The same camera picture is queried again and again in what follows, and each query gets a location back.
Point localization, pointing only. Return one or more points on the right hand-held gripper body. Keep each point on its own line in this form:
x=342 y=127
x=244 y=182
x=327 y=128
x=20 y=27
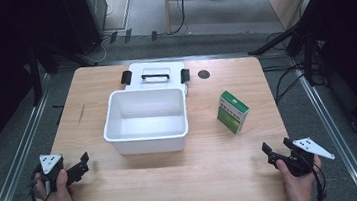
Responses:
x=309 y=148

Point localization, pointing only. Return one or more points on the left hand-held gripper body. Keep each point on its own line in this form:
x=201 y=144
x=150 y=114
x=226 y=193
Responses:
x=49 y=164

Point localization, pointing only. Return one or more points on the person's right hand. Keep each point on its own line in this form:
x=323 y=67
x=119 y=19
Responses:
x=301 y=186

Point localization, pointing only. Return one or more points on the green medicine carton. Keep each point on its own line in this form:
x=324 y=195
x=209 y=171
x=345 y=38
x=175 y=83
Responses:
x=231 y=115

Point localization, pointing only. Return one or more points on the white plastic storage box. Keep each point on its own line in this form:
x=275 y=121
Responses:
x=148 y=123

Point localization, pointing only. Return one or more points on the black metal stand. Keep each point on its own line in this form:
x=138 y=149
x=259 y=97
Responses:
x=35 y=78

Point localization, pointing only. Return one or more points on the black lid latch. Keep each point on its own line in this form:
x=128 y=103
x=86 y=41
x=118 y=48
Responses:
x=185 y=75
x=126 y=77

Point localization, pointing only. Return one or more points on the white storage box lid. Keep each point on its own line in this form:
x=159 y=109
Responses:
x=158 y=84

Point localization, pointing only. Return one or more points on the black tripod stand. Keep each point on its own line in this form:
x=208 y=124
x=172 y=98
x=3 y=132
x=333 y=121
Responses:
x=294 y=38

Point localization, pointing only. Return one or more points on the dark round table grommet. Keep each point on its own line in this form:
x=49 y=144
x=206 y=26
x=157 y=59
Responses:
x=204 y=74

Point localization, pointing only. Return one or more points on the black cabinet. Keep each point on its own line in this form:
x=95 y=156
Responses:
x=86 y=19

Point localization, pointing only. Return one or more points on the metal floor rail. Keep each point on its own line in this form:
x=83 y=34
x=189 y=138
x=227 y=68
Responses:
x=334 y=131
x=15 y=164

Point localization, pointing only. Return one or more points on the small black floor bracket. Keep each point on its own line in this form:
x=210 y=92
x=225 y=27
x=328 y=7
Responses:
x=113 y=37
x=154 y=36
x=127 y=35

